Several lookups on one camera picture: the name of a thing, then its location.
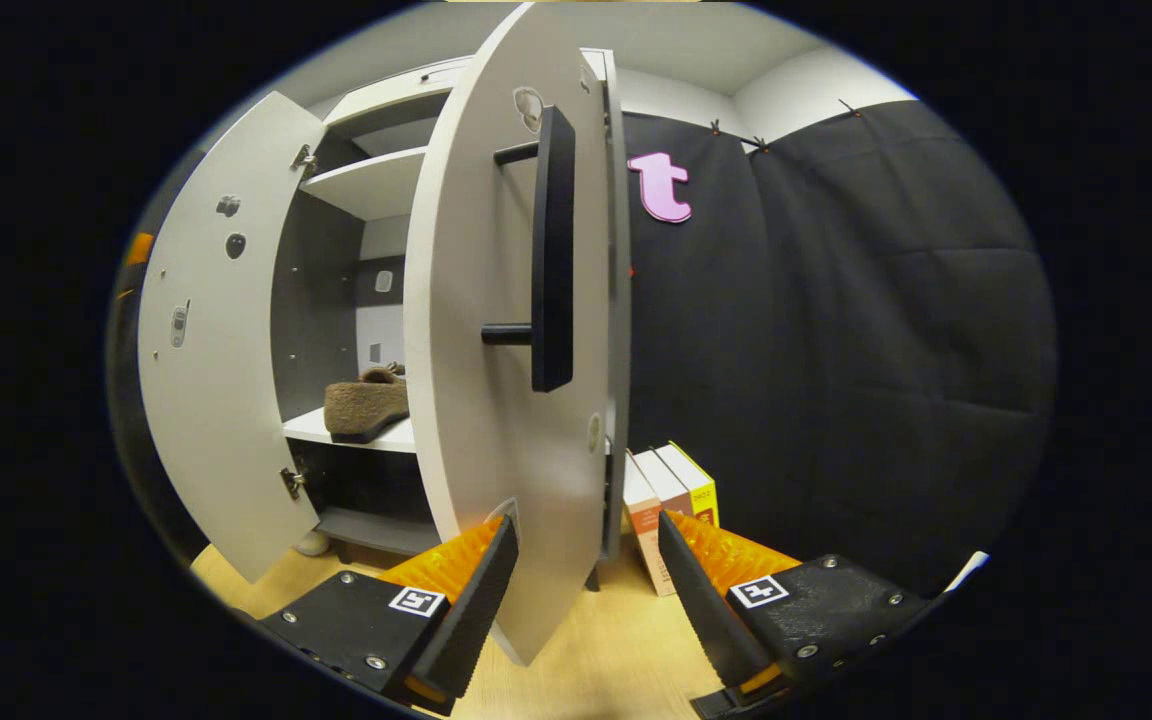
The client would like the white grey shoe cabinet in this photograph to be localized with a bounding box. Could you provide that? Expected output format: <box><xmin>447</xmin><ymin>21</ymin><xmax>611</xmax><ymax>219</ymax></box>
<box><xmin>271</xmin><ymin>48</ymin><xmax>634</xmax><ymax>591</ymax></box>

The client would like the white cabinet drawer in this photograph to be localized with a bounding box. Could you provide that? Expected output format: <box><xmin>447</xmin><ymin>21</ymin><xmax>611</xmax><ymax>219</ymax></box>
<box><xmin>321</xmin><ymin>55</ymin><xmax>477</xmax><ymax>131</ymax></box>

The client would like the white shoe cabinet door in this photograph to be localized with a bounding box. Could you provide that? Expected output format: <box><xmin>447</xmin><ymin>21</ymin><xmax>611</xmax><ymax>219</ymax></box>
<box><xmin>136</xmin><ymin>92</ymin><xmax>329</xmax><ymax>584</ymax></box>
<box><xmin>403</xmin><ymin>0</ymin><xmax>617</xmax><ymax>666</ymax></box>

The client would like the brown fuzzy shoe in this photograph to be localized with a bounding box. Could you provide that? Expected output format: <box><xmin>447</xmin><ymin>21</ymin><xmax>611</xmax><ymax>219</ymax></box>
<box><xmin>323</xmin><ymin>363</ymin><xmax>410</xmax><ymax>445</ymax></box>

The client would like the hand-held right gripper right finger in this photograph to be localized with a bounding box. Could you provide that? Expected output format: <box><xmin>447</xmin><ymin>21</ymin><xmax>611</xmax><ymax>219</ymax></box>
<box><xmin>656</xmin><ymin>510</ymin><xmax>937</xmax><ymax>699</ymax></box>

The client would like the pink white box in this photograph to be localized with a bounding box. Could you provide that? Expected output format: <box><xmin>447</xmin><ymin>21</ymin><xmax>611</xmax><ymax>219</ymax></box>
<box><xmin>624</xmin><ymin>452</ymin><xmax>677</xmax><ymax>598</ymax></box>

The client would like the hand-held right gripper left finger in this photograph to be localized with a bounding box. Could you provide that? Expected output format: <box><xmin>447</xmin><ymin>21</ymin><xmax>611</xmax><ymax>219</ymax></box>
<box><xmin>258</xmin><ymin>513</ymin><xmax>520</xmax><ymax>716</ymax></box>

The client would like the yellow box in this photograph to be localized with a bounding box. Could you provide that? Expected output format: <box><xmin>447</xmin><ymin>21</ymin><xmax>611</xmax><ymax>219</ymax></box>
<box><xmin>658</xmin><ymin>441</ymin><xmax>719</xmax><ymax>528</ymax></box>

